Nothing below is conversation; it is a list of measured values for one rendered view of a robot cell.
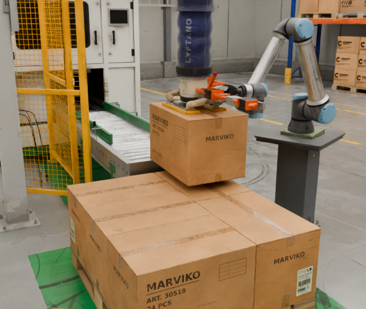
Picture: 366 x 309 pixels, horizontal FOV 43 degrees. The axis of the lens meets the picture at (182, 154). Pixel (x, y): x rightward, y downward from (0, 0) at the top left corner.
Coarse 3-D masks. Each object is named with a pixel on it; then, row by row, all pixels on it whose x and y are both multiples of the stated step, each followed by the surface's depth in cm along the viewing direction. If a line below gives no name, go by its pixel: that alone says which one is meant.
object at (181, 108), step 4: (176, 100) 295; (164, 104) 300; (168, 104) 296; (172, 104) 294; (176, 104) 294; (184, 104) 283; (172, 108) 290; (176, 108) 286; (180, 108) 283; (184, 108) 282; (180, 112) 281; (184, 112) 276; (188, 112) 276; (192, 112) 277; (196, 112) 278
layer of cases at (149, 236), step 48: (96, 192) 279; (144, 192) 280; (192, 192) 280; (240, 192) 280; (96, 240) 240; (144, 240) 218; (192, 240) 218; (240, 240) 218; (288, 240) 223; (144, 288) 191; (192, 288) 203; (240, 288) 217; (288, 288) 232
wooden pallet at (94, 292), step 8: (72, 248) 297; (72, 256) 300; (80, 264) 293; (80, 272) 290; (88, 280) 281; (88, 288) 272; (96, 288) 252; (96, 296) 254; (96, 304) 257; (104, 304) 246; (296, 304) 237; (304, 304) 240; (312, 304) 243
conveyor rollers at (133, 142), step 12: (96, 120) 479; (108, 120) 484; (120, 120) 481; (120, 132) 427; (132, 132) 432; (144, 132) 428; (108, 144) 386; (120, 144) 390; (132, 144) 386; (144, 144) 390; (132, 156) 351; (144, 156) 353
